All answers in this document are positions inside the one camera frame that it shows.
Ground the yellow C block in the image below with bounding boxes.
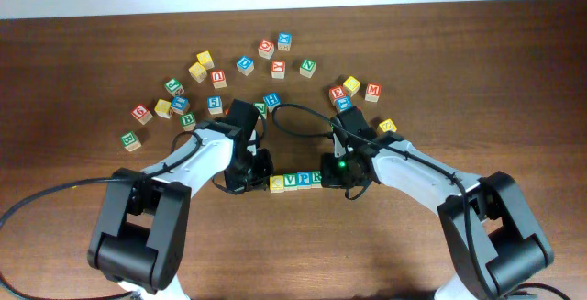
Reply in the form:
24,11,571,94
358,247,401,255
269,175,285,194

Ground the green R block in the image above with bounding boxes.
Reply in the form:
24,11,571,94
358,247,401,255
311,171,322,188

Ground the green V block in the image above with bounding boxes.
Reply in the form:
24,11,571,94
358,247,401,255
283,173,298,191

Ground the blue P block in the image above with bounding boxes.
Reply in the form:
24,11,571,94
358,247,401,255
296,172,312,190

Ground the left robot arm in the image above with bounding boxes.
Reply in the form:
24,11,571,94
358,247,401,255
87,100,273,299

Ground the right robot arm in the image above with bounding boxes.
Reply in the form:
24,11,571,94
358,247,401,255
321,107,554,299

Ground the yellow S block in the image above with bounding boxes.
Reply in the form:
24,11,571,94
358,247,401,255
377,118,397,134

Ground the green N block lower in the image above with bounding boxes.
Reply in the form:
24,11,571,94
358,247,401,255
253,102,268,119

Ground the green n block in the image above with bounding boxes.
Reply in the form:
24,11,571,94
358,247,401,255
253,102,268,119
300,59,316,78

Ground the blue block right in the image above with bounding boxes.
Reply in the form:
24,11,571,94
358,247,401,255
334,96,353,113

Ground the blue H block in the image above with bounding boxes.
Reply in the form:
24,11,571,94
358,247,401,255
263,93,282,113

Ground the blue 5 block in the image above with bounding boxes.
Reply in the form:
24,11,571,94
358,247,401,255
206,95,223,115

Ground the green B block inner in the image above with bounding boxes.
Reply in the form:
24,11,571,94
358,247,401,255
180,112,197,131

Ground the green b block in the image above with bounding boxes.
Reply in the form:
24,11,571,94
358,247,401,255
120,131,141,151
180,112,197,131

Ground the red E block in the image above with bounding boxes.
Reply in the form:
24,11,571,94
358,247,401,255
328,85,347,106

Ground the red M block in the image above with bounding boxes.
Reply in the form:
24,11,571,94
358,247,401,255
365,83,382,103

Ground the yellow block right upper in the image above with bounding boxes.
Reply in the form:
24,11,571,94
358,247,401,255
342,76,361,97

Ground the blue block left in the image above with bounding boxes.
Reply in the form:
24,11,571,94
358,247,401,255
171,96,190,115

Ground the red U block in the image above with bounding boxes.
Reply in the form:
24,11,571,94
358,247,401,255
210,70,227,89

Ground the blue D block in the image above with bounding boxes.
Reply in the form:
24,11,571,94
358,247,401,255
237,56,254,76

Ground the red Y block upper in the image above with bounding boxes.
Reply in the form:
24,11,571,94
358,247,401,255
271,61,286,79

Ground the yellow block beside U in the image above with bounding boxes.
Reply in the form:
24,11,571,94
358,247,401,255
188,62,207,83

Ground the green N block upper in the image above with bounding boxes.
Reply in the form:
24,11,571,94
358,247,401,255
300,59,316,78

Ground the green J block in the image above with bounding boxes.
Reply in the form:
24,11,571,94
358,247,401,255
164,78,184,97

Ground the yellow block upper left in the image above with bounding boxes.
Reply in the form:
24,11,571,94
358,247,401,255
196,50,215,70

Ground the red G block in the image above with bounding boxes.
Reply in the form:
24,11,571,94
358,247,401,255
258,39,275,60

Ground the green B block outer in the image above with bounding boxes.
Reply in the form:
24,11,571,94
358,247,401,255
120,131,141,151

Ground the red 6 block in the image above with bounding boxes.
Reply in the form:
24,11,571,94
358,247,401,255
131,104,152,125

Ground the blue X block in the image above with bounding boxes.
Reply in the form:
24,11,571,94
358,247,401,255
277,32,293,51

